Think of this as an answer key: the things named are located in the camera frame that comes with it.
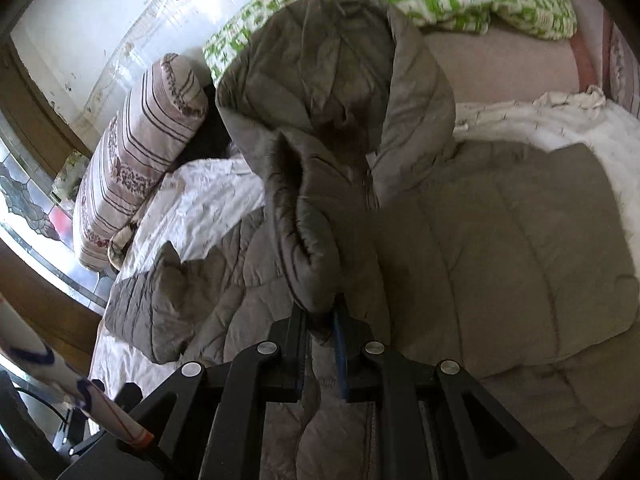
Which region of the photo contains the grey-brown hooded puffer jacket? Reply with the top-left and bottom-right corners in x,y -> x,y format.
105,0 -> 639,479

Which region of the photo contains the wooden door with stained glass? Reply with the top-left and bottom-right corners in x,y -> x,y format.
1,38 -> 114,373

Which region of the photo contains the white floral bed sheet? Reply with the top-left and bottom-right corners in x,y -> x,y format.
89,87 -> 639,396

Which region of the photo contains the striped floral pillow left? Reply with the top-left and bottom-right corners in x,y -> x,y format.
73,53 -> 208,272

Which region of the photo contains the small patterned box by door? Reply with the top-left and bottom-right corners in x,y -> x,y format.
51,151 -> 90,202

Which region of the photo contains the striped floral cushion right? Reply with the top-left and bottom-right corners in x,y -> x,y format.
603,14 -> 639,118

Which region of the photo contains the white red blue striped cable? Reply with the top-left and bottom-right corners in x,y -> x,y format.
0,294 -> 155,449

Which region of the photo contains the pink red sofa bed frame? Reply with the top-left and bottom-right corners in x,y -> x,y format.
424,0 -> 612,103

